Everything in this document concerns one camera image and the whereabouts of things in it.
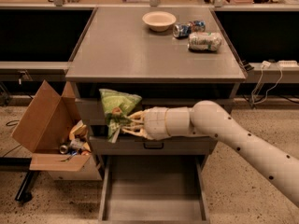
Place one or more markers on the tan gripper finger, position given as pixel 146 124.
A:
pixel 135 117
pixel 136 130

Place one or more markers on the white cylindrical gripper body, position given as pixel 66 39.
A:
pixel 155 123

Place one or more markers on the green jalapeno chip bag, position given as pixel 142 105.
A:
pixel 117 106

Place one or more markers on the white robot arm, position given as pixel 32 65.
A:
pixel 210 119

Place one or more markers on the grey middle drawer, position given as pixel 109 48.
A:
pixel 127 144

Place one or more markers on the grey drawer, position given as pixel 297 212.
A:
pixel 127 144
pixel 153 94
pixel 153 190

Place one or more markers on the grey top drawer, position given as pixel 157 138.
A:
pixel 153 94

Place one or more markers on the grey bottom drawer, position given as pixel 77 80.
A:
pixel 153 190

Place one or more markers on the grey drawer cabinet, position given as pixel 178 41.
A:
pixel 120 48

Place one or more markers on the silver can in box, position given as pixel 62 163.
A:
pixel 64 149

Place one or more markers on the brown cardboard box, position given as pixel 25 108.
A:
pixel 45 125

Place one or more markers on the blue soda can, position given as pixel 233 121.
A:
pixel 183 29

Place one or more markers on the white paper bowl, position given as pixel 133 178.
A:
pixel 159 21

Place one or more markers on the black table leg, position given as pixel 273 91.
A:
pixel 24 193

